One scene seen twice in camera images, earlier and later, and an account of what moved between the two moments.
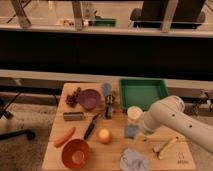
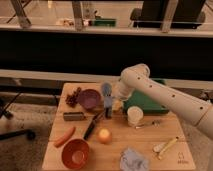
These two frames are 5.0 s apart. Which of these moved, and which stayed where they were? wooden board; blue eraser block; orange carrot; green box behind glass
Moved: blue eraser block
Stayed: orange carrot; wooden board; green box behind glass
